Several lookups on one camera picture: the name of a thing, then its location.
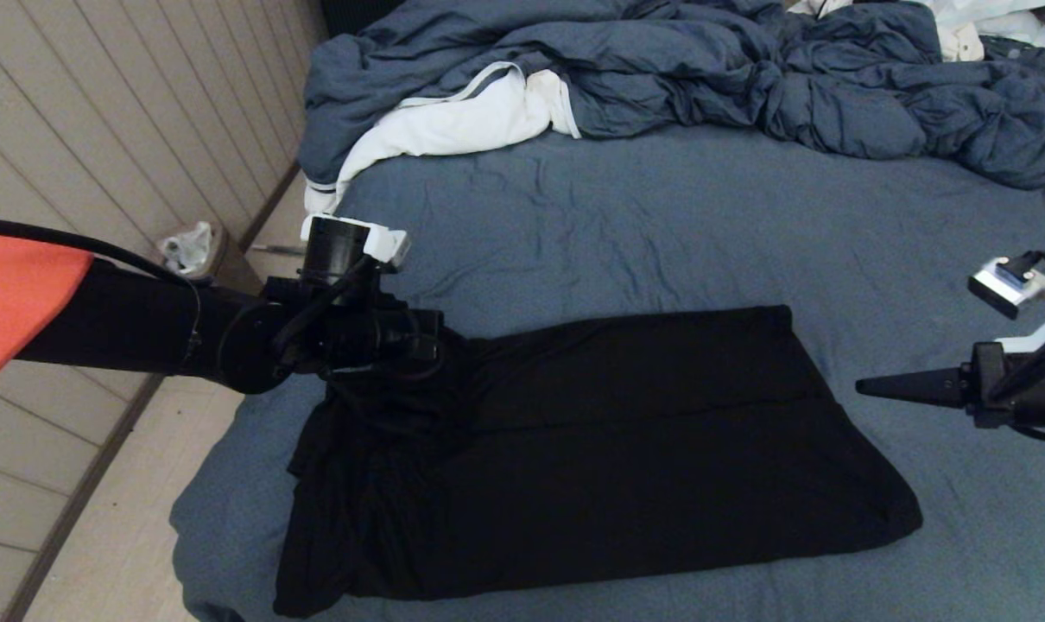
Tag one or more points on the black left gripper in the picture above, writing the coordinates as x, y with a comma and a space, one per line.
384, 341

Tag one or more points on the brown trash bin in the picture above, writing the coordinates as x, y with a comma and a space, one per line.
233, 268

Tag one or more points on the white pillow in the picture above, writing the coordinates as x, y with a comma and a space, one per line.
1006, 26

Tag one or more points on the blue bed sheet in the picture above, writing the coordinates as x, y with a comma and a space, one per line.
661, 242

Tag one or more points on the white garment with grey stripe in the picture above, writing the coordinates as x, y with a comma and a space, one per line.
453, 125

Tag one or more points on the crumpled blue duvet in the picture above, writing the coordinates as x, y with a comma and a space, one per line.
704, 69

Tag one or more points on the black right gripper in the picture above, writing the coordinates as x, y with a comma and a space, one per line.
1032, 389

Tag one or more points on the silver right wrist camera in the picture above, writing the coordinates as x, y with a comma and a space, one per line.
1010, 289

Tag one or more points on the black moon print t-shirt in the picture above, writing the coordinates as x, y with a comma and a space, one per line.
617, 475

